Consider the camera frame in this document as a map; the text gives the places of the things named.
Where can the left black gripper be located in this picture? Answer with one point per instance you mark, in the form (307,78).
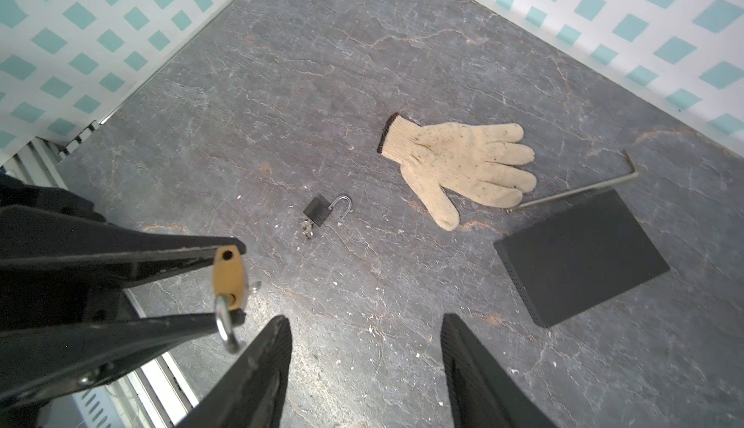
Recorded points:
(57,253)

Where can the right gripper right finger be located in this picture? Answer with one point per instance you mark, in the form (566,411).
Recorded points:
(481,393)

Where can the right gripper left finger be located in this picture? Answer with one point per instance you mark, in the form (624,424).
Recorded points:
(253,392)

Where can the brass padlock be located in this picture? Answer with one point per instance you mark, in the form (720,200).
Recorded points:
(229,287)

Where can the metal hex key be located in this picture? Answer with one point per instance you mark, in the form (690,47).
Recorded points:
(608,183)

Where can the flat black box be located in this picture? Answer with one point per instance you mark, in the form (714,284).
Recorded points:
(579,258)

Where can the beige knit work glove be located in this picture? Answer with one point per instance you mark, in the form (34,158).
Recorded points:
(481,163)

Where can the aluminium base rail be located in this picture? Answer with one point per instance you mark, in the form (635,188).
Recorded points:
(36,165)

